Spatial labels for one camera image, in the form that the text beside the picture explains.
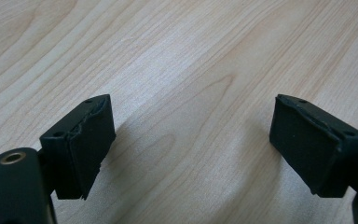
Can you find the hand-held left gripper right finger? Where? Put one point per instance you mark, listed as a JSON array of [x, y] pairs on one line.
[[317, 149]]

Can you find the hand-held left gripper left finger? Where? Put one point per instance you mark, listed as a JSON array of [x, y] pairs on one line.
[[77, 152]]

